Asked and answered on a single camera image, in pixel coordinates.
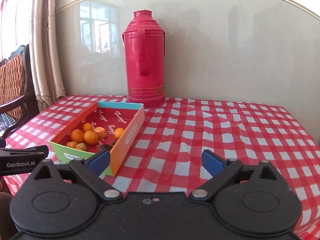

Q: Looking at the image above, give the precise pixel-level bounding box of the small yellowish fruit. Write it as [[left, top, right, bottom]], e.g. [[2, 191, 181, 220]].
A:
[[75, 142, 87, 151]]

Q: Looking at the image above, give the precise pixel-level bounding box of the peeled orange chunk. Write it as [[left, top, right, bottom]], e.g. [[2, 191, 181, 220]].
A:
[[94, 127, 107, 140]]

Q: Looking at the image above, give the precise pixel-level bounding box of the dark fruit back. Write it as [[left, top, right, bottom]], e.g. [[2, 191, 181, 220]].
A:
[[99, 144, 112, 152]]

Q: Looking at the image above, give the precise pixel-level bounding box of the orange with stem front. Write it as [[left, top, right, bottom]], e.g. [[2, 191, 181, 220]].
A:
[[66, 141, 78, 148]]

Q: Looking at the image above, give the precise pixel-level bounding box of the large orange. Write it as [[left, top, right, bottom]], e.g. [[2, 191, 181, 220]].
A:
[[70, 129, 84, 144]]

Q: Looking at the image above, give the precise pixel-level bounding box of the small orange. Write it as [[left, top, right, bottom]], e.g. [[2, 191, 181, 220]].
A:
[[82, 122, 93, 133], [114, 128, 125, 139]]

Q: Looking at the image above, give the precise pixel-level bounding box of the colourful cardboard box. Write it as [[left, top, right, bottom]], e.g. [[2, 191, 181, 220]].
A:
[[50, 101, 145, 177]]

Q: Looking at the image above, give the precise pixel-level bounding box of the blue checkered cloth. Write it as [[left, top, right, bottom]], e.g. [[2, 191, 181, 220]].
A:
[[0, 113, 16, 132]]

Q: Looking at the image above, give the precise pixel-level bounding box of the dark wooden armchair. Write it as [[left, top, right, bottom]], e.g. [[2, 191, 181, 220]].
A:
[[1, 45, 40, 139]]

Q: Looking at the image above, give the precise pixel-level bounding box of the beige curtain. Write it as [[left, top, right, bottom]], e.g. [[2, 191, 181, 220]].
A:
[[29, 0, 66, 111]]

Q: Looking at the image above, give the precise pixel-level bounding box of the red thermos flask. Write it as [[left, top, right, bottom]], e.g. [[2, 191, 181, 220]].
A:
[[122, 10, 165, 108]]

